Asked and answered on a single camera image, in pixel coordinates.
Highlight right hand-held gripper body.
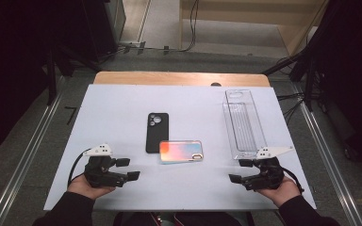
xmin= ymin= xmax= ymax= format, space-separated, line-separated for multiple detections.
xmin=240 ymin=146 xmax=295 ymax=191

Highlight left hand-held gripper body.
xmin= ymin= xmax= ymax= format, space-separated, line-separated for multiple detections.
xmin=83 ymin=143 xmax=130 ymax=188

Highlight clear plastic rack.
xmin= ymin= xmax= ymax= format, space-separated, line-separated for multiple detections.
xmin=222 ymin=89 xmax=269 ymax=160

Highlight black phone case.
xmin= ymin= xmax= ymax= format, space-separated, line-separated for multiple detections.
xmin=145 ymin=112 xmax=170 ymax=154

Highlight iridescent phone case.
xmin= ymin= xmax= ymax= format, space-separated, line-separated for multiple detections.
xmin=158 ymin=139 xmax=205 ymax=165

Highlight person's right hand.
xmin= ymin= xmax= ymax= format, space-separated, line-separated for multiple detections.
xmin=257 ymin=175 xmax=302 ymax=208

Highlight person's left hand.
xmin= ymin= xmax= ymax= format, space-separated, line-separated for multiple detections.
xmin=67 ymin=173 xmax=117 ymax=201

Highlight person's legs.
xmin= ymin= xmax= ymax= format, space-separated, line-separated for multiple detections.
xmin=112 ymin=211 xmax=255 ymax=226

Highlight wooden table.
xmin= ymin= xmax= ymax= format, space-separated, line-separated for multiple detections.
xmin=92 ymin=71 xmax=272 ymax=88

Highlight black tripod stand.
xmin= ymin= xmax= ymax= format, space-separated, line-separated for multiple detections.
xmin=262 ymin=46 xmax=328 ymax=112

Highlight black curtain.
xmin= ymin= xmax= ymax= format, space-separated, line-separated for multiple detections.
xmin=307 ymin=0 xmax=362 ymax=169
xmin=0 ymin=0 xmax=91 ymax=159

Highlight dark cabinet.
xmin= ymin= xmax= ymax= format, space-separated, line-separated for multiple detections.
xmin=84 ymin=0 xmax=126 ymax=61

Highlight light wooden shelf unit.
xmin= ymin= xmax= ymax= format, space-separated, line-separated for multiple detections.
xmin=178 ymin=0 xmax=328 ymax=57

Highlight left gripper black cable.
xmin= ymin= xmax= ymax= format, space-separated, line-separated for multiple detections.
xmin=67 ymin=148 xmax=92 ymax=187

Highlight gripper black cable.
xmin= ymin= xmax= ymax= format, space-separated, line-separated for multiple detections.
xmin=67 ymin=148 xmax=92 ymax=187
xmin=281 ymin=168 xmax=305 ymax=194

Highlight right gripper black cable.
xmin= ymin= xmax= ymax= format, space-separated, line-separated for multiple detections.
xmin=281 ymin=168 xmax=305 ymax=194

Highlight metal floor rail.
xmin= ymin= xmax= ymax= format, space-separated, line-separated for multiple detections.
xmin=295 ymin=93 xmax=362 ymax=226
xmin=0 ymin=78 xmax=64 ymax=226

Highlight black floor cables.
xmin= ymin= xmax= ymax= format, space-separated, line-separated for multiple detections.
xmin=276 ymin=92 xmax=306 ymax=124

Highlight hanging black cables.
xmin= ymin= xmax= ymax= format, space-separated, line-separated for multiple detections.
xmin=182 ymin=0 xmax=201 ymax=53

